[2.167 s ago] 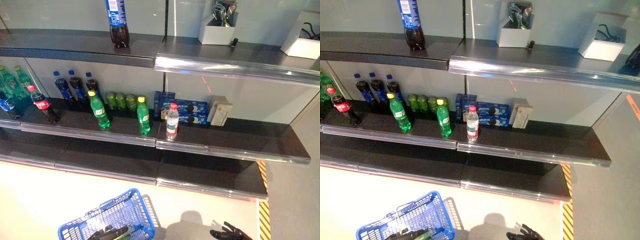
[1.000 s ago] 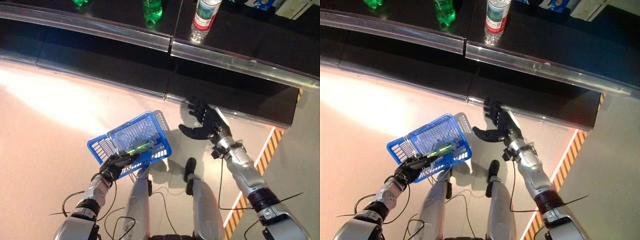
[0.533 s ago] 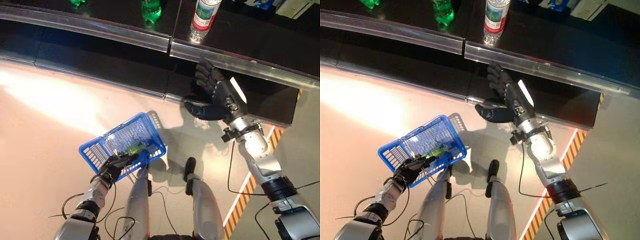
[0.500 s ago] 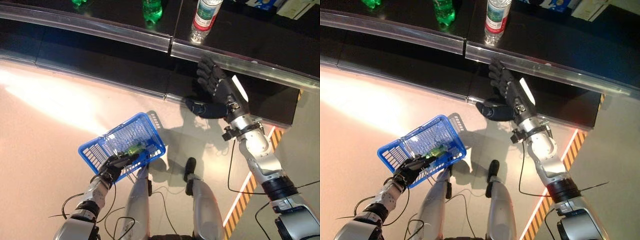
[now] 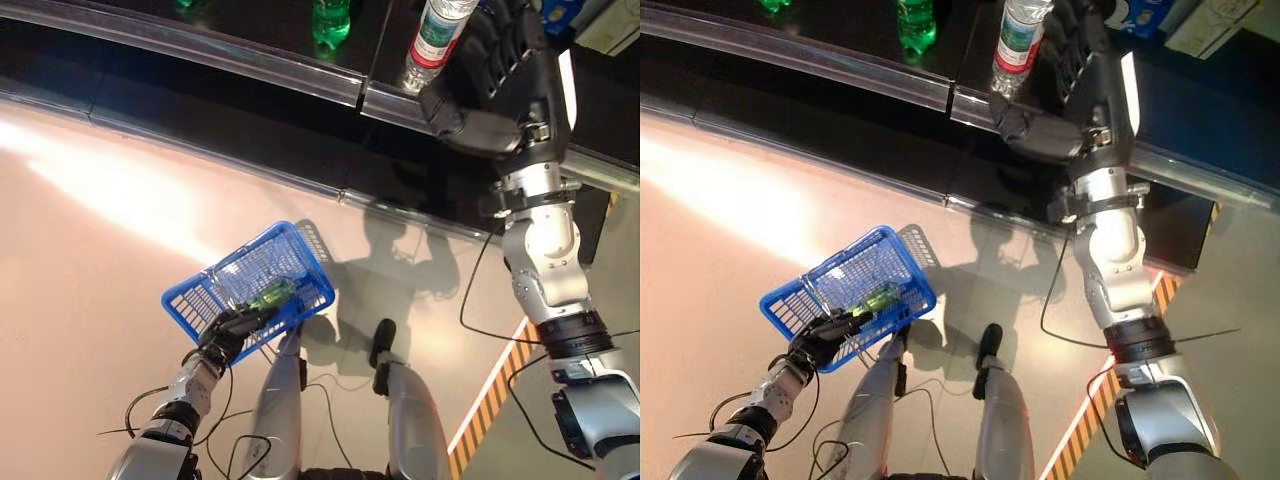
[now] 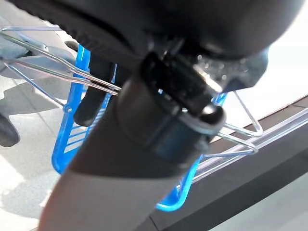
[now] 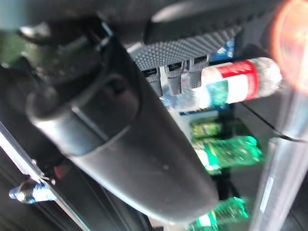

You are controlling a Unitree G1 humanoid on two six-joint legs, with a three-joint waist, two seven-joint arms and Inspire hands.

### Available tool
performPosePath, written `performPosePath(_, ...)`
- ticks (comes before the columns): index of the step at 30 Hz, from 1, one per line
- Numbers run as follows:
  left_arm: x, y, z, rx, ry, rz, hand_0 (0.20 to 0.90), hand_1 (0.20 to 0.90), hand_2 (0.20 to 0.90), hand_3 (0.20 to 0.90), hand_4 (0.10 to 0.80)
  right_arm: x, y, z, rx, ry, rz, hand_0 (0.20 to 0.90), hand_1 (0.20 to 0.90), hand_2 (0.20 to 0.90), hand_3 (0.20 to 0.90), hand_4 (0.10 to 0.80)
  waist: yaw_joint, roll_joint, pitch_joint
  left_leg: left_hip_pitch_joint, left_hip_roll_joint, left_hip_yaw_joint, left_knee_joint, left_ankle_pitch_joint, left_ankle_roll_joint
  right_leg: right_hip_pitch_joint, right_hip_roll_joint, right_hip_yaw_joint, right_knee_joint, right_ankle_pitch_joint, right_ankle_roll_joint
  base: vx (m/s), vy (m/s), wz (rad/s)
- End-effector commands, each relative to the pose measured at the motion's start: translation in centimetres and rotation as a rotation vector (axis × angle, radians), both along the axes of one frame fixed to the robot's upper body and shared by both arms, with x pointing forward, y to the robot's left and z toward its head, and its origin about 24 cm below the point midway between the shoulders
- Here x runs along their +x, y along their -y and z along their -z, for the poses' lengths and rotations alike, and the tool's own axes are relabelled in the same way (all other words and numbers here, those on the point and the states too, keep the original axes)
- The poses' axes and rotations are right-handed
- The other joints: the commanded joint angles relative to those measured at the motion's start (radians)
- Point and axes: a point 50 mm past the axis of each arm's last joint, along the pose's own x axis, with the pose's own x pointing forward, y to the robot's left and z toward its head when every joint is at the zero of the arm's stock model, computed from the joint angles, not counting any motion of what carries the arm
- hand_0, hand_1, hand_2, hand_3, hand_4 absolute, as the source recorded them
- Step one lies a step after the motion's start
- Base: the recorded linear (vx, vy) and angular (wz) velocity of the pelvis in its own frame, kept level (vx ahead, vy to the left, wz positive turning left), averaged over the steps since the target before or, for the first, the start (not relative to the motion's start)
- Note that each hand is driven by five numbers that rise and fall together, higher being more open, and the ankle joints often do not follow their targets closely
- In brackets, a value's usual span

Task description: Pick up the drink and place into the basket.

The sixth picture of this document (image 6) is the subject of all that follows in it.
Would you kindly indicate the silver robot left leg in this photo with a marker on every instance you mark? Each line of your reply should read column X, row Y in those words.
column 8, row 131

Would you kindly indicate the blue plastic shopping basket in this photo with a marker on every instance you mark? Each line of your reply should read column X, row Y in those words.
column 62, row 144

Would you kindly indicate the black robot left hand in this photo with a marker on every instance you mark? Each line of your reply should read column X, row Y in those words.
column 168, row 29

